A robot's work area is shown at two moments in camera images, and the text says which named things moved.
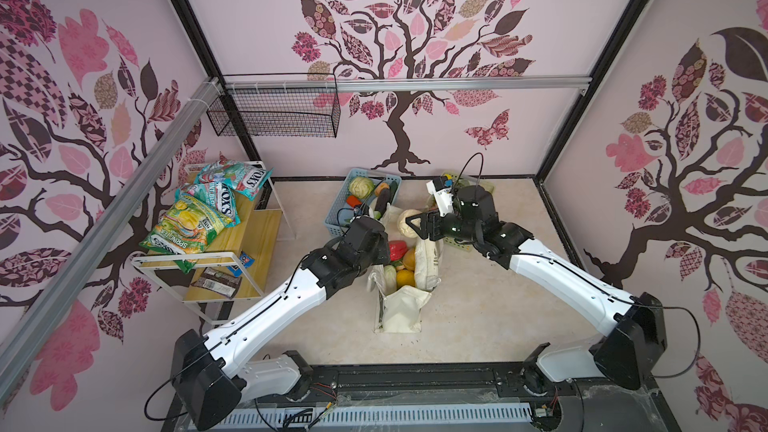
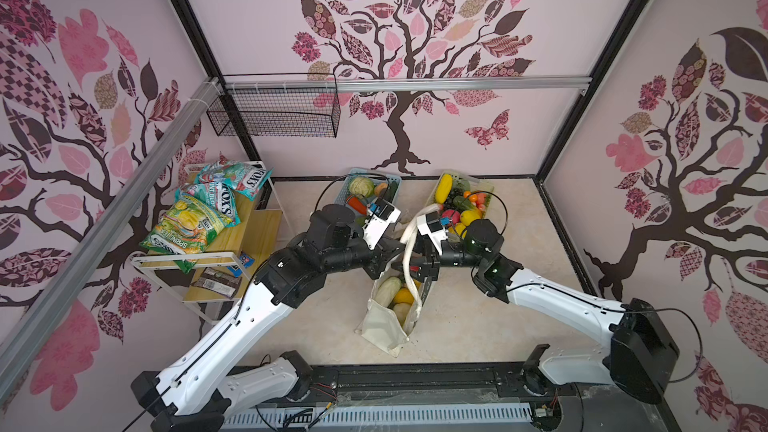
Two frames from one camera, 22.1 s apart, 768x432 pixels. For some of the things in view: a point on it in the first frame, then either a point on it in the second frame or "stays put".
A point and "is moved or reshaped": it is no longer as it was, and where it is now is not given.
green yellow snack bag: x=186 y=230 stays put
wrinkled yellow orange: x=405 y=277 is moved or reshaped
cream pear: x=403 y=227 to x=401 y=310
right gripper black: x=429 y=218 to x=432 y=261
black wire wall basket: x=280 y=105 stays put
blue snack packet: x=247 y=262 stays put
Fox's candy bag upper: x=244 y=178 stays put
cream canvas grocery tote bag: x=400 y=311 is moved or reshaped
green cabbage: x=361 y=187 stays put
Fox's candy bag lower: x=218 y=197 stays put
